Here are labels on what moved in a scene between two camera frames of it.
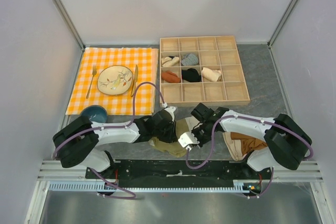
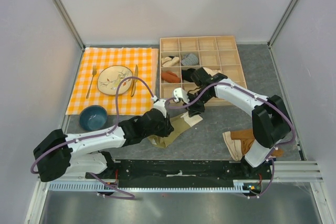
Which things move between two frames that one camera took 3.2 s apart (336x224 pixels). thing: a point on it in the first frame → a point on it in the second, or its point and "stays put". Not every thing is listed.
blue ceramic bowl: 95,113 stays put
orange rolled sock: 170,77 stays put
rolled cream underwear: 212,75 stays put
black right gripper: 193,131 → 193,110
